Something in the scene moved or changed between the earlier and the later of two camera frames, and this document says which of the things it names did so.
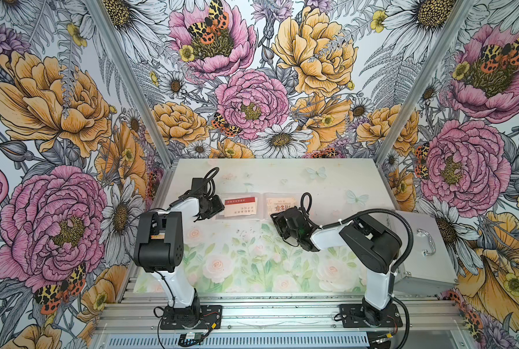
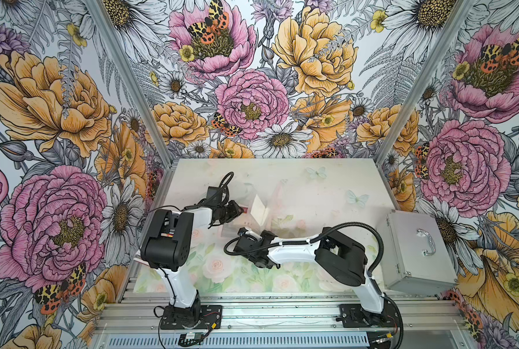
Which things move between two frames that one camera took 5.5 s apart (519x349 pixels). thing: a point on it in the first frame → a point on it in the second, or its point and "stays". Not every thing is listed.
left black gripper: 218,208 → 234,212
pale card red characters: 275,204 → 259,211
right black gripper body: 290,233 → 265,234
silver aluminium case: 429,269 stays
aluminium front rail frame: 129,322 stays
